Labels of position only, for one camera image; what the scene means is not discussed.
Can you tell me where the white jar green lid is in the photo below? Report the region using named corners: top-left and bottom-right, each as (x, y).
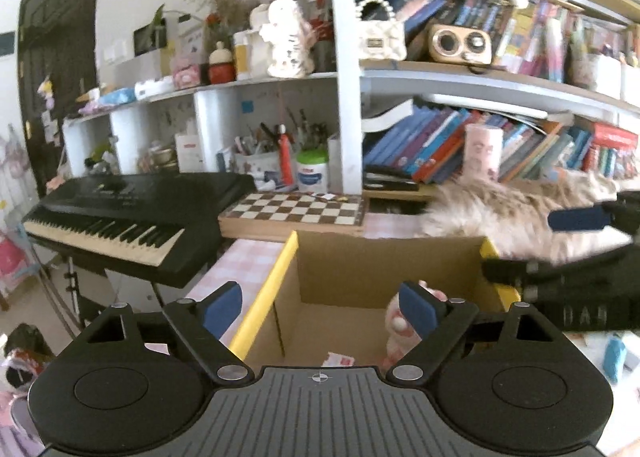
top-left (296, 149), bottom-right (330, 194)

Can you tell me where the bunch of pens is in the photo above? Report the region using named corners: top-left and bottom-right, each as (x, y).
top-left (235, 109), bottom-right (328, 155)

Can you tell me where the red white doll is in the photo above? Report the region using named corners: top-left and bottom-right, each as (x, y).
top-left (207, 41), bottom-right (237, 85)

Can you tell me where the white figurine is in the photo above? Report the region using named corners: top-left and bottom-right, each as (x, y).
top-left (262, 0), bottom-right (316, 78)

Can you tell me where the red white pen bottle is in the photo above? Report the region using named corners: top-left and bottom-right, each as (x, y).
top-left (279, 126), bottom-right (296, 186)

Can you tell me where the wooden chessboard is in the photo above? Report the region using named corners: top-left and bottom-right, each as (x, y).
top-left (218, 191), bottom-right (370, 239)

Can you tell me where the black picture frame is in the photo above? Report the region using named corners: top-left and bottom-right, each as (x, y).
top-left (132, 22), bottom-right (168, 58)

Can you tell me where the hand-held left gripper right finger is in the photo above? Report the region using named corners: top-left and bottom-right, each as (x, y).
top-left (384, 281), bottom-right (581, 385)

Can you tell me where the white bookshelf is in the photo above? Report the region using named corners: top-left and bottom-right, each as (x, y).
top-left (62, 0), bottom-right (640, 198)

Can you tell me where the wooden speaker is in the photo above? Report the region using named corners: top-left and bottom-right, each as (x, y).
top-left (427, 24), bottom-right (493, 66)

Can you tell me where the black flat case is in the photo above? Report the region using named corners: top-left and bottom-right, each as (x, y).
top-left (364, 164), bottom-right (421, 192)

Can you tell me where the white quilted purse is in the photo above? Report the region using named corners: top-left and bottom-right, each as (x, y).
top-left (354, 0), bottom-right (407, 62)

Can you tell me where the pink printed tablecloth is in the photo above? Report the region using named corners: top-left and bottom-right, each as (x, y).
top-left (145, 211), bottom-right (640, 455)

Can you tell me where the pink printed cup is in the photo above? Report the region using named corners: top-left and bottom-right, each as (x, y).
top-left (462, 124), bottom-right (503, 182)

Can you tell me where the black electronic piano keyboard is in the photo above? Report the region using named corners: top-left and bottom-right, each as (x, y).
top-left (22, 173), bottom-right (258, 289)

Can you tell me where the yellow cardboard box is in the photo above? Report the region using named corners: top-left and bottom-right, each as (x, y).
top-left (227, 231), bottom-right (523, 374)

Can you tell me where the pale pink hanging bag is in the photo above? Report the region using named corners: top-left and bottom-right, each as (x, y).
top-left (0, 124), bottom-right (31, 198)

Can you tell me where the pink backpack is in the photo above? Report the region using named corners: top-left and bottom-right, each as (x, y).
top-left (0, 232), bottom-right (37, 299)

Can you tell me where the black keyboard stand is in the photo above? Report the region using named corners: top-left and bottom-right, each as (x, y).
top-left (47, 252), bottom-right (168, 333)

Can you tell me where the pink plush toy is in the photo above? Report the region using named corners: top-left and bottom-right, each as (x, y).
top-left (382, 281), bottom-right (448, 370)

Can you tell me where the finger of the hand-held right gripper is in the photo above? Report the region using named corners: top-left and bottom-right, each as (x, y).
top-left (481, 257), bottom-right (566, 289)
top-left (547, 191), bottom-right (640, 239)

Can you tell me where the white pen holder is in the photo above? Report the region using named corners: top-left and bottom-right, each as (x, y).
top-left (234, 149), bottom-right (282, 188)

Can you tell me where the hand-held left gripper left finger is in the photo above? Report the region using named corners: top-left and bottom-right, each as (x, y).
top-left (60, 281), bottom-right (256, 387)

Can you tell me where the fluffy beige cat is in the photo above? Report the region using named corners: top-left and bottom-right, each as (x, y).
top-left (417, 172), bottom-right (637, 265)

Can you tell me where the row of colourful books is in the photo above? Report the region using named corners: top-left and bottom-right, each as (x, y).
top-left (362, 104), bottom-right (640, 185)
top-left (395, 0), bottom-right (640, 85)

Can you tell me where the blue tissue pack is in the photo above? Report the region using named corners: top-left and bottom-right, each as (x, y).
top-left (100, 88), bottom-right (137, 106)

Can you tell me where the black door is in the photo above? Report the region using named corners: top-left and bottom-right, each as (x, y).
top-left (17, 0), bottom-right (103, 198)

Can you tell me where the white box red label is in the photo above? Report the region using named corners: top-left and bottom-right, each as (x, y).
top-left (175, 133), bottom-right (201, 172)

